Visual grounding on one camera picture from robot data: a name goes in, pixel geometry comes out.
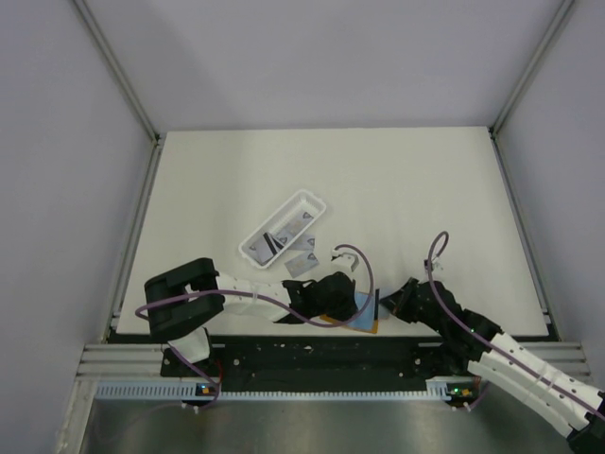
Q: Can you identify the left aluminium frame post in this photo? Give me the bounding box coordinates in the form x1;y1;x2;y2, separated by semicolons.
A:
71;1;164;343

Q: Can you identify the silver VIP card on table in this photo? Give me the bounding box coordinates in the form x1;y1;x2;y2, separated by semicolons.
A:
285;251;320;279

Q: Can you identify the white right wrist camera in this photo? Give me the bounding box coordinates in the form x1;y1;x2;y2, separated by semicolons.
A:
424;257;443;272

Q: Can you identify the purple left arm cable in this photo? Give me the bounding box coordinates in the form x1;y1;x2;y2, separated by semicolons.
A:
134;243;378;408

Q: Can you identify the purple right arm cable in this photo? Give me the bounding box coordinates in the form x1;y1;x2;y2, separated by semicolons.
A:
423;231;605;412

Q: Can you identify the yellow leather card holder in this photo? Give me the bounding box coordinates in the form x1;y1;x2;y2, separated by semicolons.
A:
320;291;389;334

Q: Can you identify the silver stripe card in basket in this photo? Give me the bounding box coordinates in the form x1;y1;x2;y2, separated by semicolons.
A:
249;233;282;266

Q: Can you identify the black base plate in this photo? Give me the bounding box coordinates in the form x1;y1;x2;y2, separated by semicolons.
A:
160;334;478;393

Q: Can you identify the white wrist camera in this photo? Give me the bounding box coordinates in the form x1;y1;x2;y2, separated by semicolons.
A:
424;257;443;272
331;246;360;272

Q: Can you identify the white slotted cable duct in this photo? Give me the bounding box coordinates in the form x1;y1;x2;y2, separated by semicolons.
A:
95;377;478;402

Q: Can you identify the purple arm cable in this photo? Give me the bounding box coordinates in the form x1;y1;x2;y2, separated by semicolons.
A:
423;231;605;412
134;243;378;408

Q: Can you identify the silver VIP card in basket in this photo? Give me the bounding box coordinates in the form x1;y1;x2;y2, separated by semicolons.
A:
285;211;314;236

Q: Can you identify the silver diamond card by basket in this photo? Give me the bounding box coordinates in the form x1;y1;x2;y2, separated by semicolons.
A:
290;234;316;252

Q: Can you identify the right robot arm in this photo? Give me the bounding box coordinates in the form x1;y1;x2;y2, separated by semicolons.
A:
380;278;604;453

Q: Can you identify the silver card black stripe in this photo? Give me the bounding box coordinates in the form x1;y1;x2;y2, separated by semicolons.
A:
373;288;381;323

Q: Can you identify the white plastic basket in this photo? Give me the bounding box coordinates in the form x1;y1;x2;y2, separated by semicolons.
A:
237;189;327;270

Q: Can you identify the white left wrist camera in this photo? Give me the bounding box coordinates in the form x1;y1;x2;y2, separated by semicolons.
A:
331;246;360;272

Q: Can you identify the silver diamond card in basket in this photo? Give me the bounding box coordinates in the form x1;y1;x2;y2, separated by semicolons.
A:
274;229;292;245

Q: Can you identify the aluminium frame post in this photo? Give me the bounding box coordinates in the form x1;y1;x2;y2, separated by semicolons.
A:
488;0;579;331
71;1;164;343

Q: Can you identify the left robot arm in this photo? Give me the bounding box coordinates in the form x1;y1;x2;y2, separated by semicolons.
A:
135;258;358;375

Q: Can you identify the right aluminium frame post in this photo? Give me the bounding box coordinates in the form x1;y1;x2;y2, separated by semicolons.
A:
488;0;579;331

